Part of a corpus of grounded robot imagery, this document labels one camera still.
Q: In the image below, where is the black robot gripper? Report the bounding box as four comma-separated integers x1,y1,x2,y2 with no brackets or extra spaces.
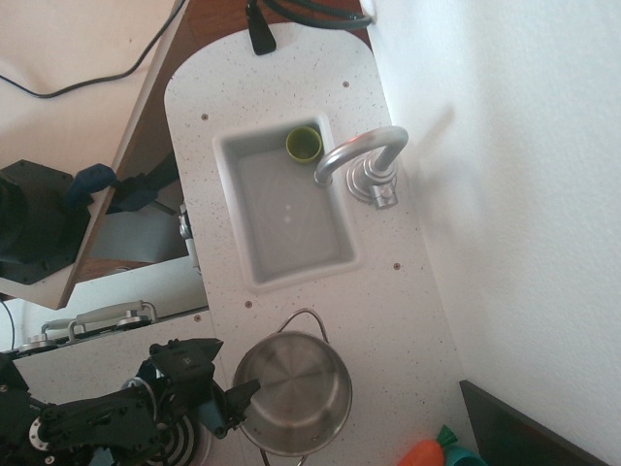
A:
123,338,261,439

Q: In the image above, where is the stainless steel pot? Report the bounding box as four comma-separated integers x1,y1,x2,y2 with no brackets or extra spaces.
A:
233,308,353,465

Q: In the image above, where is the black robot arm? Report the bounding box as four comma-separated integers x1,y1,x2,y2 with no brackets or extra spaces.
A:
1,338,260,465

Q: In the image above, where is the black stove burner coil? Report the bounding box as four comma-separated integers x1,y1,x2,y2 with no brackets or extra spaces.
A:
146,416,197,466

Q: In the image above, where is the silver stove knob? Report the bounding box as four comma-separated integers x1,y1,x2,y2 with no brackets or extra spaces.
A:
115,310,151,331

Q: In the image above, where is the grey toy sink basin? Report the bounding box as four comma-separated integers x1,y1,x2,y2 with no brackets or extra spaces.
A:
212,113,363,292

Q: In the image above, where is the orange toy carrot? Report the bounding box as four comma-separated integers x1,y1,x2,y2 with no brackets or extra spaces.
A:
397,439,444,466

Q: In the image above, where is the blue plastic clamp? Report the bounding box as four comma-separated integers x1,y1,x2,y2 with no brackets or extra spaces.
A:
63,163,117,210

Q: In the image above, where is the green plastic cup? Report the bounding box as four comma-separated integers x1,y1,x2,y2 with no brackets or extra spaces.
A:
285,126,323,164

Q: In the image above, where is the teal plastic cup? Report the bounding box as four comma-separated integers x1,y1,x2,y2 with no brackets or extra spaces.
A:
436,424,487,466

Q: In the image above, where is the silver toy faucet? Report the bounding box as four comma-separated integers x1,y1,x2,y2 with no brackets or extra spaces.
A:
313,126,409,210

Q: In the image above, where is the dark wooden board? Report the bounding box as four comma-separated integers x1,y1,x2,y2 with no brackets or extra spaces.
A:
459,380,607,466

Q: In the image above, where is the grey oven door handle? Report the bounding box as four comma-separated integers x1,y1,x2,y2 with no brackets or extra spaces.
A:
68,300,158,342

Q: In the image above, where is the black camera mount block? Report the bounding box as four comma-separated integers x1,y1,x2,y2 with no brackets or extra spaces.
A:
1,160,90,285

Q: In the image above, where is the black clamp strap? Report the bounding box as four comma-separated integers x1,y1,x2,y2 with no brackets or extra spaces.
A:
245,0,277,56

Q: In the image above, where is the black cable on wall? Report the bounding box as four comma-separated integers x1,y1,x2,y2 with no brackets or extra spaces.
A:
0,0,188,101

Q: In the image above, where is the dark green hose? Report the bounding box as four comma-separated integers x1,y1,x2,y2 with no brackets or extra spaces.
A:
261,0,377,30

